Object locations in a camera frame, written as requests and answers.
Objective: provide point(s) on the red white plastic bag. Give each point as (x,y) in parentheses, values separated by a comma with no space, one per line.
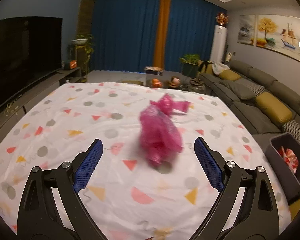
(289,158)

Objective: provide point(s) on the white standing air conditioner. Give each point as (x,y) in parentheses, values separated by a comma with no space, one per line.
(218,44)

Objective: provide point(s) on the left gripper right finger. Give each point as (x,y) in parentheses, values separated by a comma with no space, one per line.
(245,207)

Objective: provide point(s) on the potted green plant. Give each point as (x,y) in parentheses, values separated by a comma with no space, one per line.
(190,64)

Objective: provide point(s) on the dark grey trash bin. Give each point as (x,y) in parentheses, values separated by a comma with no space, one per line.
(289,181)

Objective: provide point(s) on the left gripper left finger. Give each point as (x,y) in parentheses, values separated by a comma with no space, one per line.
(38,217)

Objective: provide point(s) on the orange curtain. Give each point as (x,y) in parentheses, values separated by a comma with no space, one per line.
(161,35)

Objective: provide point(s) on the far patterned cushion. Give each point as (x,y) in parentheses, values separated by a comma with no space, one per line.
(255,88)

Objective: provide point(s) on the plant on stand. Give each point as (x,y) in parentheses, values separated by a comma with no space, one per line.
(81,50)

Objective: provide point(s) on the grey sectional sofa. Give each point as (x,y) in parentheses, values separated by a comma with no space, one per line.
(252,118)

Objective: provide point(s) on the triptych wall painting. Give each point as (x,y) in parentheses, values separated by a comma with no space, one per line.
(278,33)

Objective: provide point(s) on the grey cushion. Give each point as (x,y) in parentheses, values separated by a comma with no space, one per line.
(240,90)

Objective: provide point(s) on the patterned white tablecloth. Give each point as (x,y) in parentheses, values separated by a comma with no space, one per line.
(125,196)

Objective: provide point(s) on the dark TV cabinet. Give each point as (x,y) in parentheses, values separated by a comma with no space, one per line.
(13,111)

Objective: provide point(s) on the patterned black white cushion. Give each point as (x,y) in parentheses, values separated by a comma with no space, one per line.
(292,127)

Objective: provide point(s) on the pink plastic bag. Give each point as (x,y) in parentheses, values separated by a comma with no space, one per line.
(159,137)

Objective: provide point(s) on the black television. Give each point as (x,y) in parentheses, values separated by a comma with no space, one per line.
(30,49)

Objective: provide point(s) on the yellow cushion far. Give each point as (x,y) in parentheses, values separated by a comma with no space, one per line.
(229,75)

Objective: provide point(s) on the yellow cushion near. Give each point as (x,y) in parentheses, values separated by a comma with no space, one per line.
(274,109)

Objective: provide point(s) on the yellow cushion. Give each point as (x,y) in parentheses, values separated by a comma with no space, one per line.
(229,75)
(274,109)

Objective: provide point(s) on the flower decoration on conditioner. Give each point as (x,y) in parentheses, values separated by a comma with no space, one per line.
(222,19)

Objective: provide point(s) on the blue curtain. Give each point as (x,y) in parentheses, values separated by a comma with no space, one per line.
(124,33)

